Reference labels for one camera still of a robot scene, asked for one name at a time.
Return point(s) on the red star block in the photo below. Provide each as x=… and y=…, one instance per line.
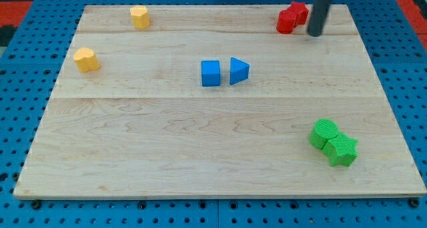
x=301, y=12

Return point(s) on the yellow pentagon block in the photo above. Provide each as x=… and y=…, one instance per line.
x=140, y=16

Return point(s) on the green star block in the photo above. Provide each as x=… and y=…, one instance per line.
x=341, y=150

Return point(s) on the blue cube block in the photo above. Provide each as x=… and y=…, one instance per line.
x=210, y=73

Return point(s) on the green cylinder block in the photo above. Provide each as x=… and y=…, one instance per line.
x=322, y=131

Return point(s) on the red cylinder block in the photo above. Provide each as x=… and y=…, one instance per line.
x=286, y=21

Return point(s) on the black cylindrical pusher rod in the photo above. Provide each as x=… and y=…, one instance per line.
x=318, y=17

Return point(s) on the blue triangle block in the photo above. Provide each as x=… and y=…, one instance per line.
x=239, y=70

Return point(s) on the yellow heart block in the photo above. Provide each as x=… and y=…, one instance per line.
x=86, y=60

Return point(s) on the wooden board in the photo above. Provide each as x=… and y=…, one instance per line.
x=142, y=126

